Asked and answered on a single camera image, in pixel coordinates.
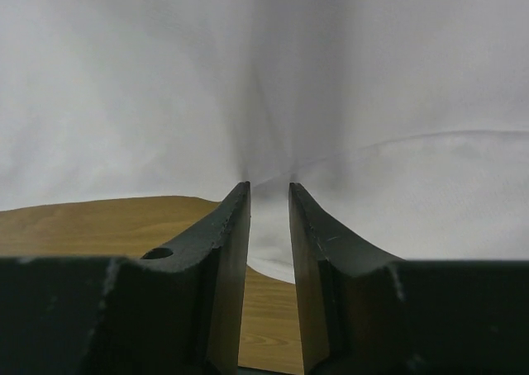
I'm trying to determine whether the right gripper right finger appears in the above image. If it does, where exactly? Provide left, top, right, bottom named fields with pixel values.
left=288, top=183, right=528, bottom=374

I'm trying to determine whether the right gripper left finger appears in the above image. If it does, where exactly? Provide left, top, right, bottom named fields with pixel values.
left=1, top=183, right=250, bottom=374

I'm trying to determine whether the white t shirt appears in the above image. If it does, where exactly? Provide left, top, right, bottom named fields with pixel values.
left=1, top=0, right=528, bottom=281

